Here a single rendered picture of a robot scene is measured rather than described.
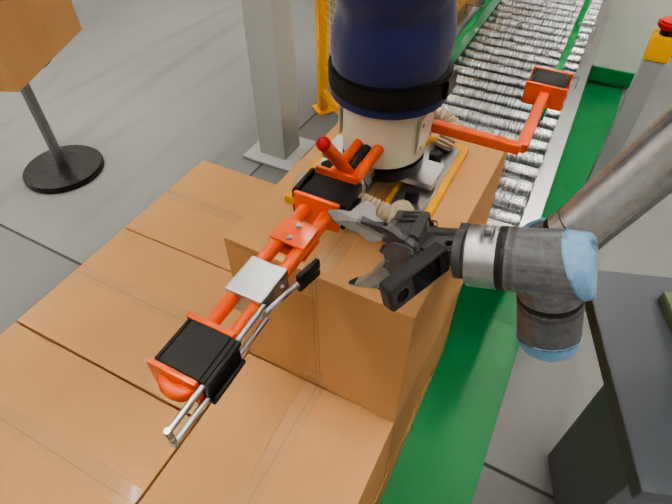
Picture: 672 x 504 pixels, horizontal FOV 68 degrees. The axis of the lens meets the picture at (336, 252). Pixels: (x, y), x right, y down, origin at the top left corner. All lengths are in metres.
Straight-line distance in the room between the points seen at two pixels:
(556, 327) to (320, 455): 0.61
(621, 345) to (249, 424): 0.81
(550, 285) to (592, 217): 0.16
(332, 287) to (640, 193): 0.49
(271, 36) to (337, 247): 1.61
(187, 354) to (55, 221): 2.13
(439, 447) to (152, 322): 0.99
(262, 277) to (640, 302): 0.87
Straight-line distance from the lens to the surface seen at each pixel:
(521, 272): 0.69
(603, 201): 0.80
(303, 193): 0.81
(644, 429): 1.10
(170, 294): 1.45
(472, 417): 1.85
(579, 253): 0.68
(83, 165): 2.98
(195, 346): 0.65
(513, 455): 1.83
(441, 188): 1.07
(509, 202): 1.76
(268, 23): 2.41
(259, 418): 1.20
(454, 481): 1.75
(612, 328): 1.21
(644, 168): 0.78
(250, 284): 0.71
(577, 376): 2.06
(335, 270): 0.90
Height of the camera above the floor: 1.62
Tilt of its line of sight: 47 degrees down
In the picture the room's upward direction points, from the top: straight up
